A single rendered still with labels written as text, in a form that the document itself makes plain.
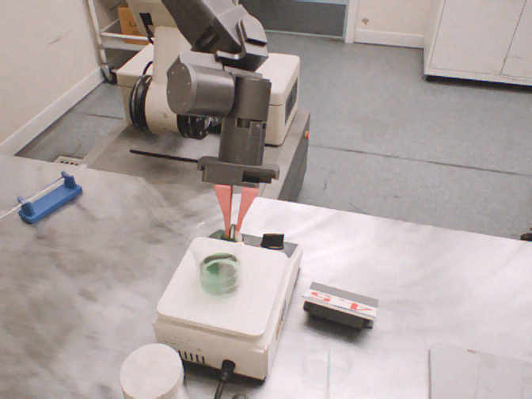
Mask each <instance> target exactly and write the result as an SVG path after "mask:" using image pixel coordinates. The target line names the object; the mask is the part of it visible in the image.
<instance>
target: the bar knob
mask: <svg viewBox="0 0 532 399"><path fill-rule="evenodd" d="M284 237H285V233H265V234H263V238H262V242H261V243H260V246H262V247H263V248H266V249H272V250H281V249H284V244H283V243H284Z"/></svg>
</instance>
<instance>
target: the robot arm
mask: <svg viewBox="0 0 532 399"><path fill-rule="evenodd" d="M160 1H161V2H162V4H163V5H164V7H165V8H166V9H167V10H168V12H169V14H170V15H171V17H172V18H173V19H174V21H175V23H176V24H177V28H178V30H179V31H180V33H181V35H182V36H183V37H184V38H185V39H186V40H187V41H188V42H189V44H190V45H191V46H192V48H191V49H190V51H182V52H181V53H180V54H179V55H178V56H177V58H176V59H175V60H174V62H173V63H172V65H171V66H170V67H169V69H168V70H167V71H166V76H167V79H168V81H167V86H166V97H167V102H168V105H169V108H170V110H171V111H172V112H173V113H174V114H178V115H186V116H200V117H208V118H215V119H222V129H221V136H220V144H219V152H218V157H212V156H202V157H201V158H200V159H198V162H197V171H202V170H203V173H202V181H203V182H209V183H215V184H214V189H215V193H216V196H217V198H218V202H219V205H220V207H221V210H222V214H223V218H224V219H225V220H229V221H231V211H232V200H233V189H234V185H236V186H243V187H242V192H241V201H240V206H239V211H238V216H237V225H238V226H239V227H241V225H242V223H243V220H244V217H245V215H246V214H247V212H248V210H249V209H250V207H251V205H252V203H253V201H254V200H255V198H256V196H257V194H258V192H259V187H260V183H265V184H271V183H272V179H275V181H278V180H279V173H280V168H279V165H277V164H272V163H265V162H263V156H264V144H265V137H266V130H267V122H268V111H269V104H270V97H271V91H272V82H270V81H271V79H266V78H263V74H262V73H257V72H256V71H257V70H258V69H259V68H260V67H261V66H262V65H263V64H264V63H265V62H266V60H267V59H268V58H269V55H268V51H267V48H266V44H267V43H268V42H267V39H266V36H265V33H264V29H263V27H262V25H261V23H260V22H259V21H258V20H257V19H256V18H255V17H252V16H249V14H248V13H247V12H246V10H245V9H244V8H243V6H242V5H239V6H235V4H233V2H232V1H231V0H160ZM229 116H230V117H229ZM262 122H263V123H262Z"/></svg>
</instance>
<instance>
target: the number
mask: <svg viewBox="0 0 532 399"><path fill-rule="evenodd" d="M304 296H307V297H310V298H315V299H317V300H321V301H323V302H328V303H332V304H334V305H337V306H342V307H345V308H348V309H351V310H355V311H359V312H361V313H365V314H370V315H372V316H374V308H371V307H369V306H364V305H360V304H358V303H355V302H350V301H347V300H344V299H341V298H336V297H333V296H330V295H327V294H322V293H319V292H316V291H312V290H310V291H309V292H307V293H306V294H305V295H304Z"/></svg>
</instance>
